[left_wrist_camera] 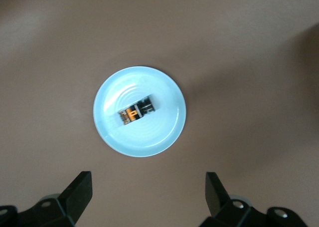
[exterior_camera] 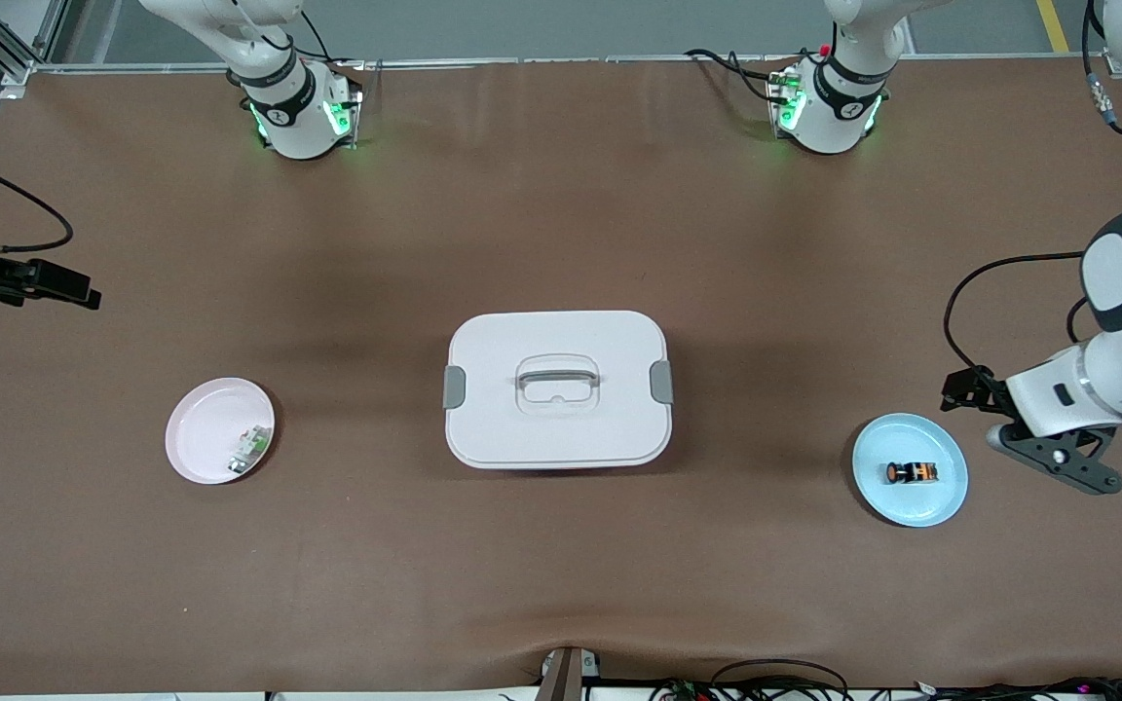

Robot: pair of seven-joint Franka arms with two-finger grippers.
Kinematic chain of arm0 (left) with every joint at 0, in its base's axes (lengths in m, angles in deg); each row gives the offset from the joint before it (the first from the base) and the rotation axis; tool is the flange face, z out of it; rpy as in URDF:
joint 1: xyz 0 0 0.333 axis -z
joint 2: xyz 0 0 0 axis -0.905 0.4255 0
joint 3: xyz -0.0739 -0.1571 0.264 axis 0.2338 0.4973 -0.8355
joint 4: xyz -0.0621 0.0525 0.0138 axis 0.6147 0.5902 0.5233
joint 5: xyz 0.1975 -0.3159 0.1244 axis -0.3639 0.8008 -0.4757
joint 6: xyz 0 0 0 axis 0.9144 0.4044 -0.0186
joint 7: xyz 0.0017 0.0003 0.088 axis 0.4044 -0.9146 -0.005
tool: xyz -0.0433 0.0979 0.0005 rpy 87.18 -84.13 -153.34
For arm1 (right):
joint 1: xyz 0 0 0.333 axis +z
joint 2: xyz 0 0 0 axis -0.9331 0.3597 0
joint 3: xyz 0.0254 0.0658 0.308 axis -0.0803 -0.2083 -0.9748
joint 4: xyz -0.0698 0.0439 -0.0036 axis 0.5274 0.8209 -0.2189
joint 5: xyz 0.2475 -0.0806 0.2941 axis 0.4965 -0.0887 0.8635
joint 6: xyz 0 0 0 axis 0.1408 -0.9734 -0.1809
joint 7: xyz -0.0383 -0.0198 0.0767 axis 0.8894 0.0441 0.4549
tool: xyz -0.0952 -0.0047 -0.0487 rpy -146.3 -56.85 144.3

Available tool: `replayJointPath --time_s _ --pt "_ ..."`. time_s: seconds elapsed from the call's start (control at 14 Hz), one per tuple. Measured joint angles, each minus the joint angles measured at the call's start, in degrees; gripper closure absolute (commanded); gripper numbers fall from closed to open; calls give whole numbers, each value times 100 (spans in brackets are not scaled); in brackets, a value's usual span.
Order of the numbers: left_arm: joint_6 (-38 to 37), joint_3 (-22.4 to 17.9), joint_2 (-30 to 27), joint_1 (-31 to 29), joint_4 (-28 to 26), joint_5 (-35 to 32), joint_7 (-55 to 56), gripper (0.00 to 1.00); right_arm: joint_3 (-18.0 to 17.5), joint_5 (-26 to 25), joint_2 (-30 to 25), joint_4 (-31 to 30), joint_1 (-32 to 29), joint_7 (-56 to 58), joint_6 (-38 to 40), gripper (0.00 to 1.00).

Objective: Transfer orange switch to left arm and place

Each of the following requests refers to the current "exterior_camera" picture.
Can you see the aluminium frame profile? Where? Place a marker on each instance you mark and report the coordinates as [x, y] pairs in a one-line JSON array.
[[1118, 66], [11, 49]]

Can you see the pink round plate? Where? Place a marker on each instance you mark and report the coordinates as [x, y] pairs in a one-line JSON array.
[[220, 431]]

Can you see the small green white switch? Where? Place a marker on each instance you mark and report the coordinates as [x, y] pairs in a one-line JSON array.
[[251, 445]]

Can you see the brown table edge bracket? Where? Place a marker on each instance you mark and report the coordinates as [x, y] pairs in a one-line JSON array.
[[563, 674]]

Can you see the light blue round plate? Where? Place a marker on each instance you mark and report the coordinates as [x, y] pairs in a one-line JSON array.
[[912, 501]]

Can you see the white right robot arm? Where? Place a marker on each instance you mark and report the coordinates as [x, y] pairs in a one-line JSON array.
[[298, 107]]

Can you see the brown table mat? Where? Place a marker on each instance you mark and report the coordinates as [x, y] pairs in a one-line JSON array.
[[561, 565]]

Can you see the white lidded storage box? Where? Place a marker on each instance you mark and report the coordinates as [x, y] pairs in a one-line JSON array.
[[561, 419]]

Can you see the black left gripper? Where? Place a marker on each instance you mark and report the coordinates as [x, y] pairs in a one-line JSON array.
[[978, 387]]

